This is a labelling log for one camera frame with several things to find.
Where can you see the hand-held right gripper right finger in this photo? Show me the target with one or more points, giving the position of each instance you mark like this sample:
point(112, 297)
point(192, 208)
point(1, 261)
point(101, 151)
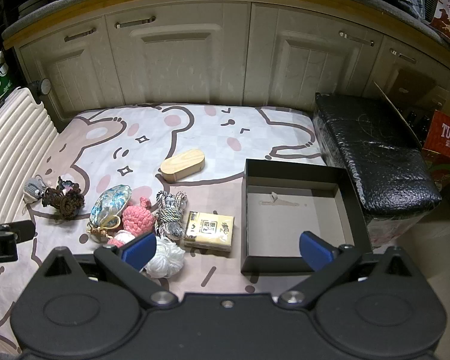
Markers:
point(315, 249)

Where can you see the cream cabinet door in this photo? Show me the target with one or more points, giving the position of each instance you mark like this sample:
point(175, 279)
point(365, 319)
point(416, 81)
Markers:
point(71, 78)
point(180, 60)
point(311, 67)
point(378, 67)

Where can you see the green package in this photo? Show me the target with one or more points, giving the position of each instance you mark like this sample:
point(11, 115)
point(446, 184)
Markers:
point(0, 78)

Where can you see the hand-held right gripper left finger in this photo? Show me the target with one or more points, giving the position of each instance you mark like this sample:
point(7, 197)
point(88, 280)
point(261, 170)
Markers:
point(140, 249)

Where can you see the radiator valve knob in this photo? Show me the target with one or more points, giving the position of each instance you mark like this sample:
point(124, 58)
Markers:
point(43, 87)

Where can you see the black cardboard box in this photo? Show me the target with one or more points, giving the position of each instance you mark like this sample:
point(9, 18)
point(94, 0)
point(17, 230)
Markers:
point(292, 217)

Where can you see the printed blanket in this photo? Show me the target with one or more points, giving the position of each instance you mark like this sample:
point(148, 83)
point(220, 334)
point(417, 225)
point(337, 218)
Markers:
point(195, 127)

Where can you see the blue brocade pouch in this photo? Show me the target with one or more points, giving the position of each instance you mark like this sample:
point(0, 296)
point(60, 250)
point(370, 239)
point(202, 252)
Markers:
point(108, 204)

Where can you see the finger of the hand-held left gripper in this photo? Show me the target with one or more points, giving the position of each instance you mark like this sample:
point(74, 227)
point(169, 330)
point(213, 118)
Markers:
point(22, 230)

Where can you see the brown and blue crochet ornament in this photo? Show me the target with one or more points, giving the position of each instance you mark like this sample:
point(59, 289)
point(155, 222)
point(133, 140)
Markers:
point(65, 202)

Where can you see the pink crochet toy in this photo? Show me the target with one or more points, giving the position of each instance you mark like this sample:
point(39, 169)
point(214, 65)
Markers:
point(137, 219)

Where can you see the grey crochet mouse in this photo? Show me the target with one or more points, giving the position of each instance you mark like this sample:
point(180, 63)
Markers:
point(33, 189)

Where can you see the patterned carton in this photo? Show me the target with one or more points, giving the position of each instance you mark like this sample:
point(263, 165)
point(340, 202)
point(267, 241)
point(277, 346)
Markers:
point(446, 174)

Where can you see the black padded bench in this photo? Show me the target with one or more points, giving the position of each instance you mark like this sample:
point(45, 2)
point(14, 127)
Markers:
point(375, 150)

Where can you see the open brown cardboard carton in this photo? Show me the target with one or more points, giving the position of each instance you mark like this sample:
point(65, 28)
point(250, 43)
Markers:
point(397, 112)

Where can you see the white yarn ball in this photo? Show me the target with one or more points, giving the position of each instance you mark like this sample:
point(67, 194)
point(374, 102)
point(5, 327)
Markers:
point(168, 258)

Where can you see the oval wooden box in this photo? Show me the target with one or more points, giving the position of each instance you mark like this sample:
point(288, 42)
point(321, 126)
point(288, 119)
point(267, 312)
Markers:
point(183, 165)

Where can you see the yellow paper packet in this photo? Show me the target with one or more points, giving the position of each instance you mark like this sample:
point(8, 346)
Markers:
point(210, 228)

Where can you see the flat brown cardboard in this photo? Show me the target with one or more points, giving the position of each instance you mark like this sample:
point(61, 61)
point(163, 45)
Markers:
point(414, 82)

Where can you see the red cardboard box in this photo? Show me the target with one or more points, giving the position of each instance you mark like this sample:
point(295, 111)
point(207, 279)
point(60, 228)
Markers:
point(446, 135)

